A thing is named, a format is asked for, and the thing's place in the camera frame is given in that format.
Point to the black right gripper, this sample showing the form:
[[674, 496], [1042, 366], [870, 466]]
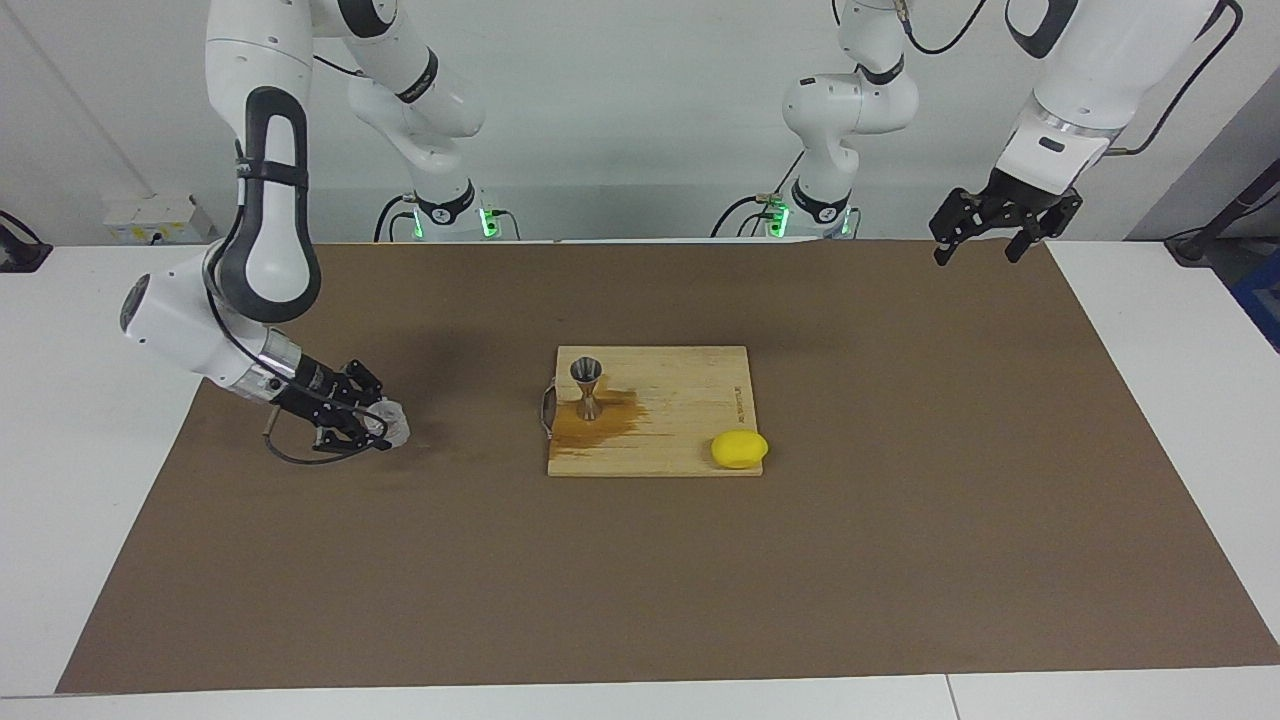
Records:
[[305, 390]]

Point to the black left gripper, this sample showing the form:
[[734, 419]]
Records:
[[1020, 200]]

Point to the small clear glass cup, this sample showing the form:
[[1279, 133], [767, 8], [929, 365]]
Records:
[[395, 425]]

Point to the steel double jigger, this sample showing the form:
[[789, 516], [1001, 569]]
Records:
[[586, 380]]

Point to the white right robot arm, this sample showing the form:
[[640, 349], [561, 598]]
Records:
[[265, 250]]

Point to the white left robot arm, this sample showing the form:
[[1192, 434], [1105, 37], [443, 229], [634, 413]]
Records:
[[1080, 70]]

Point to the brown table mat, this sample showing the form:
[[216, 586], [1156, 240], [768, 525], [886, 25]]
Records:
[[400, 580]]

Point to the black stand pole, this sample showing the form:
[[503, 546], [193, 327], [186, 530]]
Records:
[[1230, 205]]

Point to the blue crate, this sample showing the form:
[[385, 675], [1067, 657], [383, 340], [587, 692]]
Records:
[[1262, 300]]

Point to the bamboo cutting board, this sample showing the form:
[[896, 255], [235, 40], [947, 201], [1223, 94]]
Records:
[[680, 400]]

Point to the yellow lemon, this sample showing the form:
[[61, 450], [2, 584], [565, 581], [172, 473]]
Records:
[[738, 450]]

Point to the white wall socket box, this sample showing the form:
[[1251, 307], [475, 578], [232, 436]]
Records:
[[160, 220]]

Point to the black clamp mount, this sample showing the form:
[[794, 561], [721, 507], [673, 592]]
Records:
[[20, 250]]

